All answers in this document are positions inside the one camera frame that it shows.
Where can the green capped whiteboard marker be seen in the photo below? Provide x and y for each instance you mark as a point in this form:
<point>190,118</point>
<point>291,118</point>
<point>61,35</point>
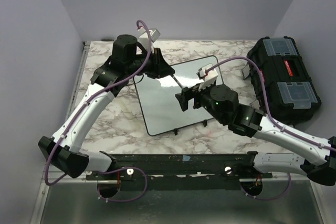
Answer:
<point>178,82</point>

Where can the black plastic toolbox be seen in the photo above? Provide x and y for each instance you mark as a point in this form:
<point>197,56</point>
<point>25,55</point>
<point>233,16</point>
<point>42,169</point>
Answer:
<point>284,87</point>

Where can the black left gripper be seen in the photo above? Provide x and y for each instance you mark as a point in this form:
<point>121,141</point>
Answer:
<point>161,68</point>

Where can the white whiteboard black frame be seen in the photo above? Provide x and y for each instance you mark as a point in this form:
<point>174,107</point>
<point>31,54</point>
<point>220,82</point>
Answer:
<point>160,108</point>

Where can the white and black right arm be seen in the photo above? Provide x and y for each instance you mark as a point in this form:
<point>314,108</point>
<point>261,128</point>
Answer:
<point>310,156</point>

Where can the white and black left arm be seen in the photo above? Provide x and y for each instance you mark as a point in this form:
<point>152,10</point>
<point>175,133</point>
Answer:
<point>130,57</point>

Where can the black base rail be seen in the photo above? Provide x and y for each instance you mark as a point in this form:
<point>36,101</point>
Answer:
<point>180,172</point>

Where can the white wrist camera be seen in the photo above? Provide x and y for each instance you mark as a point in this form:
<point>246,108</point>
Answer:
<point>208,74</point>
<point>144,38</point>

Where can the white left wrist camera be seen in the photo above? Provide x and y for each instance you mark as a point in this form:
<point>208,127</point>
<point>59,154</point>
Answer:
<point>144,38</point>

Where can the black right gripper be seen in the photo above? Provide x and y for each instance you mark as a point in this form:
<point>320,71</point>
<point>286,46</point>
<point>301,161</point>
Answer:
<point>183,98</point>

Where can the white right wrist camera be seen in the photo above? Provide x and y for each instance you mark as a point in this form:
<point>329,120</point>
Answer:
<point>208,74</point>

